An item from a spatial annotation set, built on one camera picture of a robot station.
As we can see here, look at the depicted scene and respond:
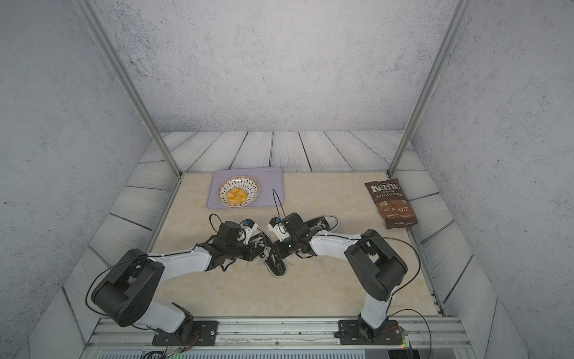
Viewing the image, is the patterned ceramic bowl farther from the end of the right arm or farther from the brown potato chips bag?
the brown potato chips bag

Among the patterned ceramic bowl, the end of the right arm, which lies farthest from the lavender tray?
the end of the right arm

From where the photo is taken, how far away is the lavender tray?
3.59 ft

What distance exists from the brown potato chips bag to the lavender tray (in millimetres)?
463

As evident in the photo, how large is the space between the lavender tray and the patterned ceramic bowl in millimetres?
11

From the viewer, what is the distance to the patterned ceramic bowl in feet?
3.57

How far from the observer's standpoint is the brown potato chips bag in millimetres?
1009

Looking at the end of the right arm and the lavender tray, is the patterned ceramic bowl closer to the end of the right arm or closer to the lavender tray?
the lavender tray

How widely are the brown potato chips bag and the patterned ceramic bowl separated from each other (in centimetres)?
59
